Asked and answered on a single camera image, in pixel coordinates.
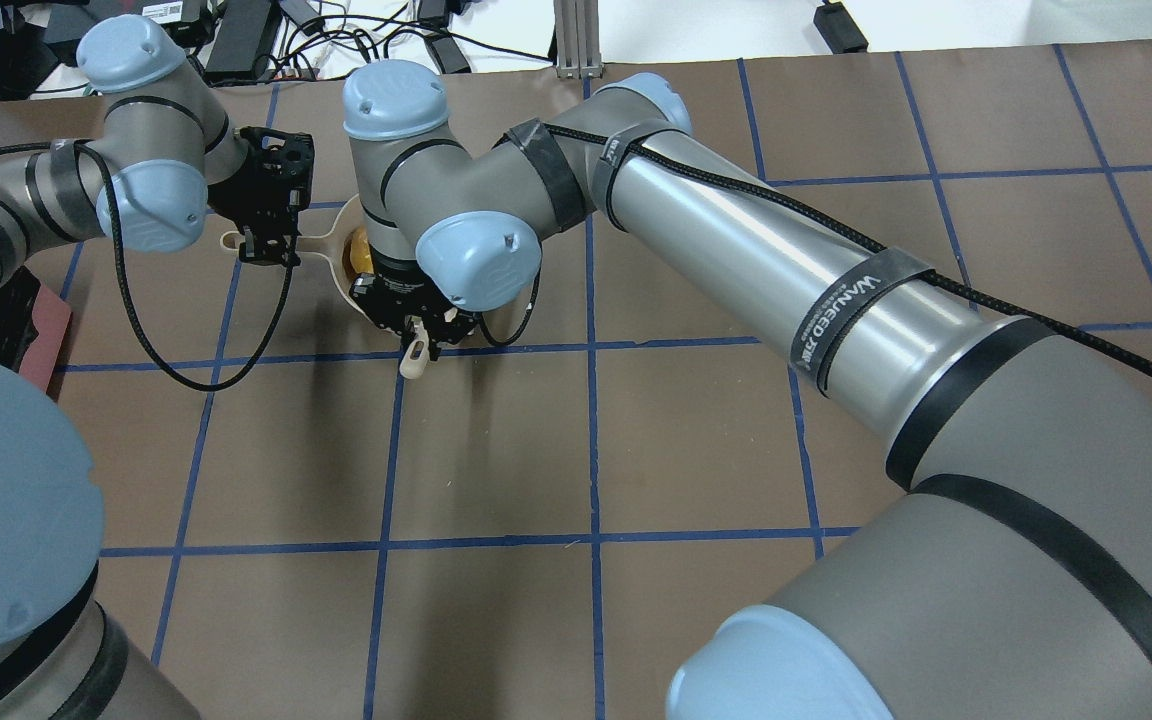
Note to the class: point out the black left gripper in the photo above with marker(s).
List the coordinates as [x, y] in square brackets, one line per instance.
[248, 205]

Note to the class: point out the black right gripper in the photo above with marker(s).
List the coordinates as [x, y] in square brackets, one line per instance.
[394, 287]

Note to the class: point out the yellow potato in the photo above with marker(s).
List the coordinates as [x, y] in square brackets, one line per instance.
[358, 252]

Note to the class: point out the white hand brush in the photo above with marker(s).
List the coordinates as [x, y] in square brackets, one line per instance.
[415, 349]

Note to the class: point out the white dustpan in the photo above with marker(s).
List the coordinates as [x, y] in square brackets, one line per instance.
[330, 245]

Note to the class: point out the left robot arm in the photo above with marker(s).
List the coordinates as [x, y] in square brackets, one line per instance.
[168, 154]

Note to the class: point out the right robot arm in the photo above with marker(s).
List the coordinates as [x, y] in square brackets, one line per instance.
[548, 533]

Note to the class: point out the pink bin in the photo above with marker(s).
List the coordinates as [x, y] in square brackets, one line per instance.
[35, 322]

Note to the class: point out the black power adapter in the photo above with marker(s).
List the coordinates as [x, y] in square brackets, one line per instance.
[839, 31]

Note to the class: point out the aluminium frame post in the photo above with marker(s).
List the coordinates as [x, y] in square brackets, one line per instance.
[577, 40]

